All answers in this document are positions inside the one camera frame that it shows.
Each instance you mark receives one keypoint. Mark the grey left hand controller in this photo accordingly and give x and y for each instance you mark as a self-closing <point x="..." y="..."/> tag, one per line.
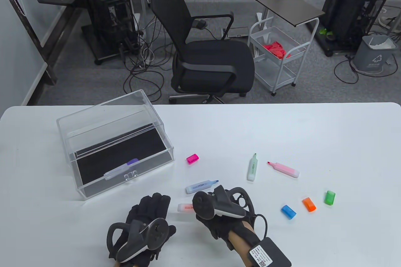
<point x="147" y="235"/>

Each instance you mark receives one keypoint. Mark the small green plant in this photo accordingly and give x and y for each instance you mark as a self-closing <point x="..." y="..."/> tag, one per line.
<point x="325" y="33"/>

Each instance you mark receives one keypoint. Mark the black frame post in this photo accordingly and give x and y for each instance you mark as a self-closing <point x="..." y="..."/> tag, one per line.
<point x="25" y="26"/>

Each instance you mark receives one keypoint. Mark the dark side table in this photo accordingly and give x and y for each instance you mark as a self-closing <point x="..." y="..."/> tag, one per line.
<point x="288" y="5"/>

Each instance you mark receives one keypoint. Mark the grey trash bin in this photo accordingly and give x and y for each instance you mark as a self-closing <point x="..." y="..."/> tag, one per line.
<point x="374" y="55"/>

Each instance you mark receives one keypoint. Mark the red cloth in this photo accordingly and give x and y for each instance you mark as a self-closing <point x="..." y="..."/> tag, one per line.
<point x="275" y="49"/>

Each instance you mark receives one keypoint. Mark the black equipment rack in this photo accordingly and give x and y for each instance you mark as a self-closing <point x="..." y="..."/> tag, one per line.
<point x="347" y="7"/>

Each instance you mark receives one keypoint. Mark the orange highlighter cap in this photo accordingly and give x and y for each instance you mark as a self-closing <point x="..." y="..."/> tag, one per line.
<point x="309" y="204"/>

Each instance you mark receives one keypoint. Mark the green highlighter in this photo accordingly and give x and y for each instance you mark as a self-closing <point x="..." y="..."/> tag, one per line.
<point x="252" y="170"/>

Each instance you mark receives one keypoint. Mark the purple highlighter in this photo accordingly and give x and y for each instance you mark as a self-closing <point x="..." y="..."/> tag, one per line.
<point x="116" y="171"/>

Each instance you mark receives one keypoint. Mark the black computer tower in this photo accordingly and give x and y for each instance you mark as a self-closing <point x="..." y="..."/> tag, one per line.
<point x="106" y="16"/>

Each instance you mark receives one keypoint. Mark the white rolling cart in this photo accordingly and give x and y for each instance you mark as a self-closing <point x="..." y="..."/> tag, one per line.
<point x="282" y="69"/>

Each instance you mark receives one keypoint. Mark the black office chair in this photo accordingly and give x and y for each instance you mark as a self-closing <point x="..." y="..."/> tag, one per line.
<point x="216" y="57"/>

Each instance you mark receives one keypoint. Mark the magenta highlighter cap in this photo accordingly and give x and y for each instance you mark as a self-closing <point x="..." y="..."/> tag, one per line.
<point x="192" y="159"/>

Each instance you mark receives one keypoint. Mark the blue highlighter cap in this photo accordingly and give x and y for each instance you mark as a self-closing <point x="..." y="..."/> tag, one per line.
<point x="288" y="212"/>

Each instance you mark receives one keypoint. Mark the orange highlighter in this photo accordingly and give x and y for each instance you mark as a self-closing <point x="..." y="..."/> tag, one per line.
<point x="184" y="207"/>

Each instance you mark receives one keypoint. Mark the black wrist module white label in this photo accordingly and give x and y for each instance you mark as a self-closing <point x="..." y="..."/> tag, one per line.
<point x="269" y="253"/>

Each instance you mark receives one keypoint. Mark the grey hand controller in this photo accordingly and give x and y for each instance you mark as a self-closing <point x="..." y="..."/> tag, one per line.
<point x="206" y="204"/>
<point x="147" y="235"/>

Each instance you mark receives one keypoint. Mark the person's right forearm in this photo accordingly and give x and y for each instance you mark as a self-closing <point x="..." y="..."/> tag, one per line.
<point x="241" y="242"/>

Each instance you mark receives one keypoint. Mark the person's right hand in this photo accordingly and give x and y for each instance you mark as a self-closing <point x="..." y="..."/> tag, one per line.
<point x="219" y="228"/>

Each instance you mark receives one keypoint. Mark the person's left hand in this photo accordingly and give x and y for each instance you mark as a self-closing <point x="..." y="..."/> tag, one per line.
<point x="150" y="207"/>

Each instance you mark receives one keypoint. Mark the purple highlighter cap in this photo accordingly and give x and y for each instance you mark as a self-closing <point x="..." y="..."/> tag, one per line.
<point x="132" y="161"/>

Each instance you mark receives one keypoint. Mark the clear acrylic drawer box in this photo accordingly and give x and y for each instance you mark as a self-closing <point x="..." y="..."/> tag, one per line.
<point x="94" y="135"/>

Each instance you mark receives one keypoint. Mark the grey right hand controller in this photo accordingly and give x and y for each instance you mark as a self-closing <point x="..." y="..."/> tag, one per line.
<point x="206" y="204"/>

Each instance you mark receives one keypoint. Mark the green highlighter cap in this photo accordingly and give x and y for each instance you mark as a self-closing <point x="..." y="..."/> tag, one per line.
<point x="330" y="197"/>

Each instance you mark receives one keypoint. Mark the pink highlighter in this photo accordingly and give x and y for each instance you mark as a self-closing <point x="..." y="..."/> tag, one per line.
<point x="286" y="170"/>

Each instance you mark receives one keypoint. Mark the blue highlighter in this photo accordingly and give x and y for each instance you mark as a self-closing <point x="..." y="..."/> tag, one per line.
<point x="200" y="186"/>

